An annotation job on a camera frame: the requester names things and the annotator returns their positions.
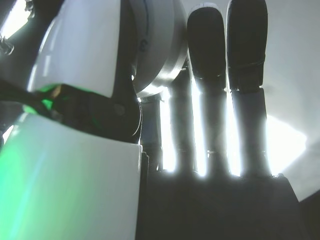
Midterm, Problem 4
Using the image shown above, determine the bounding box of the white and black tape measure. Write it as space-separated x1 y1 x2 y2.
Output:
117 0 191 100

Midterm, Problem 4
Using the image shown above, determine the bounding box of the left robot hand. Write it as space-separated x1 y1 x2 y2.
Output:
0 0 301 240

